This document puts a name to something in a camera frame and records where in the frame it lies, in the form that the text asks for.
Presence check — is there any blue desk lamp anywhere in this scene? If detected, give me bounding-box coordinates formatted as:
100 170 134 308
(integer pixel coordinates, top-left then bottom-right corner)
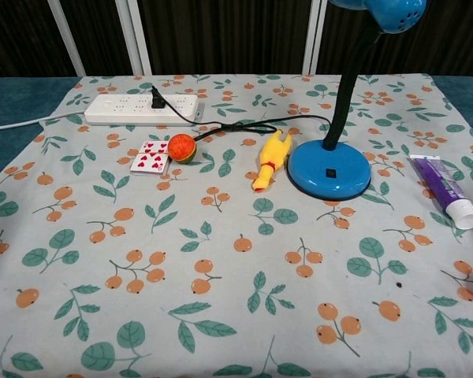
286 0 430 199

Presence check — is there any yellow rubber chicken toy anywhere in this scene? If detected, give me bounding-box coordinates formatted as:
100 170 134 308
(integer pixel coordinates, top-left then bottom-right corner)
251 129 294 194

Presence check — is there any orange ball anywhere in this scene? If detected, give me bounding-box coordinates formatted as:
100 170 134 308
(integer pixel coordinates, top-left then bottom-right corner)
167 133 198 165

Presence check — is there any floral fruit print tablecloth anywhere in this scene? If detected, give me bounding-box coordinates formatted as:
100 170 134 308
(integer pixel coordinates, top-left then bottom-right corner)
0 72 473 378

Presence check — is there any playing card with hearts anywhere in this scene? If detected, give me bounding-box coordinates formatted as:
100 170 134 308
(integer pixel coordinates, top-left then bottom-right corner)
129 139 171 177

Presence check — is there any white power strip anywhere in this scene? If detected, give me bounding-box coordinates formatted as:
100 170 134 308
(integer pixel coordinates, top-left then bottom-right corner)
84 92 205 127

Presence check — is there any black pleated curtain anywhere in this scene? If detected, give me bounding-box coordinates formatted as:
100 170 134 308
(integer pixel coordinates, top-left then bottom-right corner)
0 0 473 79

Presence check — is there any purple toothpaste tube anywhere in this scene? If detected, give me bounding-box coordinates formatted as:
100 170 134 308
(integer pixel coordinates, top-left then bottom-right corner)
408 154 473 231

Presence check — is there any teal table cover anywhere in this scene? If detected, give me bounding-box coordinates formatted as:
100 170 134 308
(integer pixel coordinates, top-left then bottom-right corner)
0 74 473 190

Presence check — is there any black plug with cable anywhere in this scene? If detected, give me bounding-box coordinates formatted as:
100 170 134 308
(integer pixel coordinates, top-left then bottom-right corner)
149 85 337 142

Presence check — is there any white aluminium frame post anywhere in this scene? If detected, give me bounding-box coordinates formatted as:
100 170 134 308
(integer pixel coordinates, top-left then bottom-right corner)
47 0 84 78
300 0 329 76
126 0 155 76

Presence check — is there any white power strip cable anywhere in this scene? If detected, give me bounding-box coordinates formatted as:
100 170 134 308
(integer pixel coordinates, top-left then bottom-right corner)
0 112 88 134

